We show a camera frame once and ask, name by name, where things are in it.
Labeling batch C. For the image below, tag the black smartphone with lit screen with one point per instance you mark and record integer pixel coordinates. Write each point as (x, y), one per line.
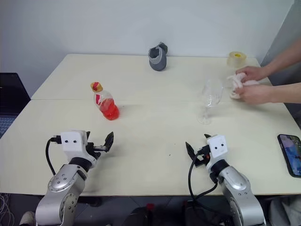
(291, 155)

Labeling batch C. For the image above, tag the white shoe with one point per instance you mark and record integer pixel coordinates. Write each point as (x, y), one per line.
(27, 217)

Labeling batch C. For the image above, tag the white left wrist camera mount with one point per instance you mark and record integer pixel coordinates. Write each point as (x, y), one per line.
(70, 141)

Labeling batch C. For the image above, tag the bottle with red liquid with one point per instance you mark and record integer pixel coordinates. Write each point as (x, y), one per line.
(109, 108)

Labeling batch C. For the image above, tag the person's left forearm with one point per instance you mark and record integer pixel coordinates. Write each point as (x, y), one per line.
(287, 93)

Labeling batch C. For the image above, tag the translucent tape roll, yellow core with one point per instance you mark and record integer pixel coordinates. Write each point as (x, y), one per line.
(236, 60)

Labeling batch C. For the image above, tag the pale pink towel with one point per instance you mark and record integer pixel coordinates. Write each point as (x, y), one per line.
(235, 82)

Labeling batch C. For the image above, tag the clear wine glass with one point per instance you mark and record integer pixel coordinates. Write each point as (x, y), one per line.
(211, 94)

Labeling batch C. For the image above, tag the person's left hand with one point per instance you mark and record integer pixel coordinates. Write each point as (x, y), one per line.
(257, 94)

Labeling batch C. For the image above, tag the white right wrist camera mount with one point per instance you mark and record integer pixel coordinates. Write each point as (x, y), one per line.
(217, 147)

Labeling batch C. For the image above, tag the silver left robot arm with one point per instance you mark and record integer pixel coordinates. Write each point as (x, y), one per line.
(61, 181)

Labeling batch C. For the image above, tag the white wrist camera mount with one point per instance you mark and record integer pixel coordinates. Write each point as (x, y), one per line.
(217, 147)
(70, 141)

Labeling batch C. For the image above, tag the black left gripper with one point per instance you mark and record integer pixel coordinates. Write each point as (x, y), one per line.
(92, 149)

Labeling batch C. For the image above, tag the dark rounded shape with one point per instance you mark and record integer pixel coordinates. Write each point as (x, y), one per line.
(204, 216)
(145, 217)

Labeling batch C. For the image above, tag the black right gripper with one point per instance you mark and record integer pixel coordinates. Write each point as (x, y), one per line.
(203, 155)

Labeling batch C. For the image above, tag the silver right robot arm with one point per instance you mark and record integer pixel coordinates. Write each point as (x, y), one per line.
(235, 179)

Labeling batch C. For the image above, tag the person's right forearm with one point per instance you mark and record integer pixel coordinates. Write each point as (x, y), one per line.
(282, 60)

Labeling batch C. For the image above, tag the person's right hand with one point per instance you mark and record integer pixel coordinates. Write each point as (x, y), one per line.
(252, 72)

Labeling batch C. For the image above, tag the black laptop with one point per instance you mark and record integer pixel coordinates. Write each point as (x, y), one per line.
(11, 94)

